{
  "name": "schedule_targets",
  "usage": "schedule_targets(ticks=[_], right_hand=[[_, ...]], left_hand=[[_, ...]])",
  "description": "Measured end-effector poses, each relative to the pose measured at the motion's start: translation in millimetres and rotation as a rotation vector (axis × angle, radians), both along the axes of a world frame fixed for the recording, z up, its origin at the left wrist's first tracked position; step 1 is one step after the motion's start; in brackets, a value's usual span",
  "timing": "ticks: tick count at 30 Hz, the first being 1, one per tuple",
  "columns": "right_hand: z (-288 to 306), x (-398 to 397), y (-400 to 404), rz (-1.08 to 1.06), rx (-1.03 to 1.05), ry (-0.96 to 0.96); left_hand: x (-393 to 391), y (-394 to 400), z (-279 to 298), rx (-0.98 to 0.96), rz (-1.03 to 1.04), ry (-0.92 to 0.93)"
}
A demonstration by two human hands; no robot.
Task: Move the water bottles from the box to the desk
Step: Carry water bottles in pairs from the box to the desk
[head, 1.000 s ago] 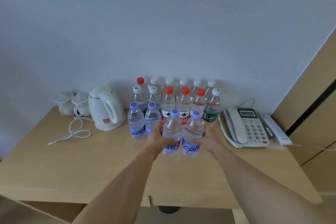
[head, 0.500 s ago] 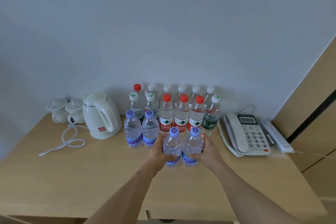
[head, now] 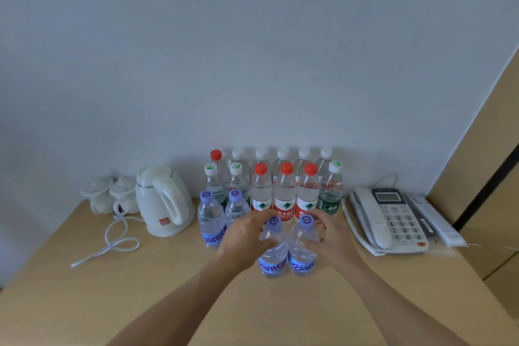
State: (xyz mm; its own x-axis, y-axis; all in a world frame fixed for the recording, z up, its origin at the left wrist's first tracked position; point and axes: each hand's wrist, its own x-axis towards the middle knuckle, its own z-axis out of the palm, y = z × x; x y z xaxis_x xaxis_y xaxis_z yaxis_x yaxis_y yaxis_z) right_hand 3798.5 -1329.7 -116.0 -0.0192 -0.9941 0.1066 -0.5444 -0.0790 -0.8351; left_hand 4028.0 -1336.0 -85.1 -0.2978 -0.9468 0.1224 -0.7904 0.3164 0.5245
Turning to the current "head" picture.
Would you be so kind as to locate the person's right forearm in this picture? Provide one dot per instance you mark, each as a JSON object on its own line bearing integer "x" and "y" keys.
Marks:
{"x": 401, "y": 305}

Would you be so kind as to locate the wooden table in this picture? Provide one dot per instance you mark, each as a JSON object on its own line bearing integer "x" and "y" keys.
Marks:
{"x": 121, "y": 297}

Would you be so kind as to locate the blue-cap water bottle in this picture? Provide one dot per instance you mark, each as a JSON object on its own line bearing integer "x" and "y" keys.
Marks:
{"x": 272, "y": 260}
{"x": 302, "y": 260}
{"x": 210, "y": 224}
{"x": 236, "y": 206}

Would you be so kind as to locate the grey desk telephone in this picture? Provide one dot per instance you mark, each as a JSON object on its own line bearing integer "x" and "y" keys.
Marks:
{"x": 389, "y": 216}

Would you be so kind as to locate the white electric kettle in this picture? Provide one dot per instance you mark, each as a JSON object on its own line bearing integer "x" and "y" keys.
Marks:
{"x": 156, "y": 199}

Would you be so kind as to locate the grey remote control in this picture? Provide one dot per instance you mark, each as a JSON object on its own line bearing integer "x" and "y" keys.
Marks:
{"x": 438, "y": 220}

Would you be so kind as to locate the person's left forearm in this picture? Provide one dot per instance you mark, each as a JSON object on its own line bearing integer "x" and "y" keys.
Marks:
{"x": 170, "y": 305}

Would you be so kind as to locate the person's left hand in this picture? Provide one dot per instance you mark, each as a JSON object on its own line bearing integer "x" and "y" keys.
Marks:
{"x": 239, "y": 240}

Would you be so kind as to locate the person's right hand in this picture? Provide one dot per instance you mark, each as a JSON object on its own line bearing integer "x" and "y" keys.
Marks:
{"x": 336, "y": 244}

